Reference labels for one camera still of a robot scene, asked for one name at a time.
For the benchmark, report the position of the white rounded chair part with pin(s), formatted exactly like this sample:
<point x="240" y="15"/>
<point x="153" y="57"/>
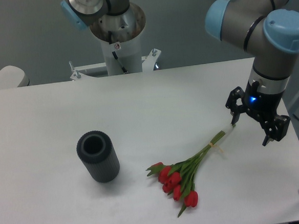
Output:
<point x="13" y="77"/>

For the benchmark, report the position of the dark grey ribbed vase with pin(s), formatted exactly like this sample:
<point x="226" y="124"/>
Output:
<point x="95" y="149"/>

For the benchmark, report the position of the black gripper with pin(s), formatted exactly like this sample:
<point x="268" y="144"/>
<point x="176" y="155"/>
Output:
<point x="261" y="107"/>

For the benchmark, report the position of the grey robot arm, blue caps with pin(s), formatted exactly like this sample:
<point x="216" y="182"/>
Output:
<point x="269" y="32"/>

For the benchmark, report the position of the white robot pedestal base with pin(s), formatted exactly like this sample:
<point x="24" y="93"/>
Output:
<point x="119" y="58"/>

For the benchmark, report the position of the red tulip bouquet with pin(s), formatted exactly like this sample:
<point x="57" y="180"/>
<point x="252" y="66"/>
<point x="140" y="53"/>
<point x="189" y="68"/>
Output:
<point x="178" y="180"/>

